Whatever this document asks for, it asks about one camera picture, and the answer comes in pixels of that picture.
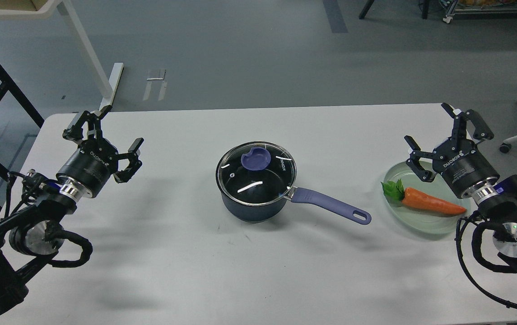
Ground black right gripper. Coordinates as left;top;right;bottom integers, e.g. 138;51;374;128
405;102;499;198

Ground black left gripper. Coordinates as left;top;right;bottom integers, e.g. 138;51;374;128
56;111;144;198

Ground blue saucepan with purple handle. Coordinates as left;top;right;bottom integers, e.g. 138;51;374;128
215;141;372;225

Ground glass pot lid purple knob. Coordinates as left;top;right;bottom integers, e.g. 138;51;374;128
216;142;297;207

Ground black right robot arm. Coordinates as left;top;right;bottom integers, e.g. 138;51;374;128
405;103;517;309

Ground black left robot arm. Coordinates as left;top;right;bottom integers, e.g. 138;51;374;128
0;105;144;315

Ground orange toy carrot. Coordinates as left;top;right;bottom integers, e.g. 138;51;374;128
381;179;467;216

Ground pale green plate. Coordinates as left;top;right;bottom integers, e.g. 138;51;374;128
382;161;472;235

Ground metal cart with wheels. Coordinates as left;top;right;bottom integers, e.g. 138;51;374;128
439;0;517;24

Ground white desk frame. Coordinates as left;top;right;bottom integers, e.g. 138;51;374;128
0;0;125;118

